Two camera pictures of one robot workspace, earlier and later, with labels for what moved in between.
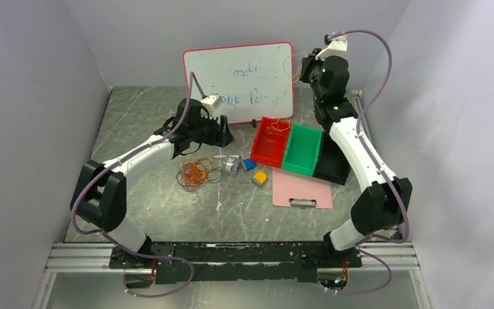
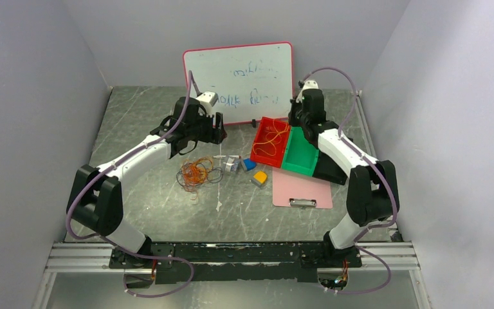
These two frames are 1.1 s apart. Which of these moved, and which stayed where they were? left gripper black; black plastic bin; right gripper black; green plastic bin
Moved: right gripper black
Stayed: green plastic bin; black plastic bin; left gripper black
